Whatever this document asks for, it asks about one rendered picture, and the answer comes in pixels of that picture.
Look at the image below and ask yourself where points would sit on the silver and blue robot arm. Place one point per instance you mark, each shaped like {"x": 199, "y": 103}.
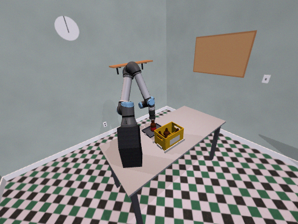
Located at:
{"x": 126, "y": 108}

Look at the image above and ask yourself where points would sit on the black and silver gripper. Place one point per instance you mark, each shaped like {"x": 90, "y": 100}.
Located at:
{"x": 151, "y": 113}

